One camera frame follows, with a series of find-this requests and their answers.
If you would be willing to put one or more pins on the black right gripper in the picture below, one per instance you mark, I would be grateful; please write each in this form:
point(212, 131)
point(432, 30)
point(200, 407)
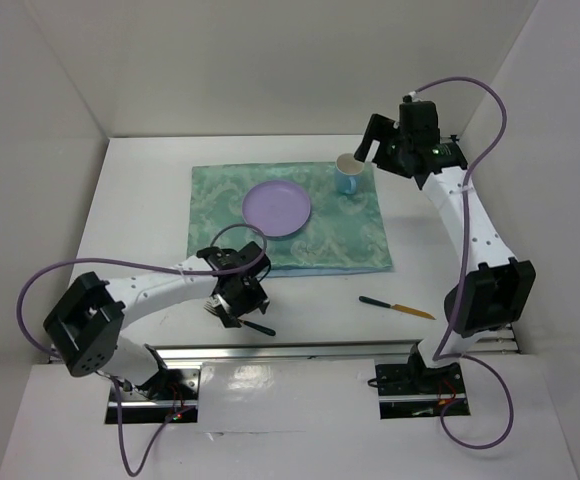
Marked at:
point(380, 128)

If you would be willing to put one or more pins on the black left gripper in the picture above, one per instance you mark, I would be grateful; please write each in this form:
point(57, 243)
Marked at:
point(255, 296)

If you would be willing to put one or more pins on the gold fork dark handle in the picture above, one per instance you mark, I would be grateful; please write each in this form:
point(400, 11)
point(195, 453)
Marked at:
point(209, 307)

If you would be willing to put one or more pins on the light blue ceramic mug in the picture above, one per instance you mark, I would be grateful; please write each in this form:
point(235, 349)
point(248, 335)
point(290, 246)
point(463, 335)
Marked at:
point(348, 171)

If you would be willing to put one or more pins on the lavender plastic plate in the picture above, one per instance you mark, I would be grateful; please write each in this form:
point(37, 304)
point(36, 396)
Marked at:
point(278, 208)

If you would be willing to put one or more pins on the gold knife dark handle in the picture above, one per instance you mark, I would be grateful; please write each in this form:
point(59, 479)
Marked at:
point(397, 307)

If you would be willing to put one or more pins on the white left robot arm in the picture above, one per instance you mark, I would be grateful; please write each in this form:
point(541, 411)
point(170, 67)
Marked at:
point(86, 326)

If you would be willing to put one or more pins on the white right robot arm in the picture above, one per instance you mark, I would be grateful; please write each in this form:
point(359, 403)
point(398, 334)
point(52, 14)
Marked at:
point(431, 349)

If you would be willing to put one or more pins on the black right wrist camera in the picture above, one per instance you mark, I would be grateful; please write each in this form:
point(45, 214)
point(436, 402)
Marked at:
point(419, 117)

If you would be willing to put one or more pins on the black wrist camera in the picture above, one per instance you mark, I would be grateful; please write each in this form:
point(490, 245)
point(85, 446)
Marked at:
point(243, 259)
point(419, 117)

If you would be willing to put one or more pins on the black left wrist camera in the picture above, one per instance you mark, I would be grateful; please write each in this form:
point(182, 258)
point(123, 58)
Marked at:
point(243, 259)

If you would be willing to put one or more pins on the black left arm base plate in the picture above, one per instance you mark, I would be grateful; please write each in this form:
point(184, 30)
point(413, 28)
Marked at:
point(176, 398)

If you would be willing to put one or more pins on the aluminium front frame rail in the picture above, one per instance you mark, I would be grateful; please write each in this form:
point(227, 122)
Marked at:
point(287, 351)

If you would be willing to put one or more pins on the aluminium frame rail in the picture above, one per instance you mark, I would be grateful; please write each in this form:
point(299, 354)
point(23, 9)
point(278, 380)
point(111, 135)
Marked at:
point(505, 340)
point(287, 351)

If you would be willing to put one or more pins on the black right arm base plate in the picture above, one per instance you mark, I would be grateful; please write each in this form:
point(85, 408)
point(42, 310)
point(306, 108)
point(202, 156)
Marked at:
point(402, 396)

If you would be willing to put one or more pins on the aluminium right frame rail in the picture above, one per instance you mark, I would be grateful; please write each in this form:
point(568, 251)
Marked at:
point(505, 340)

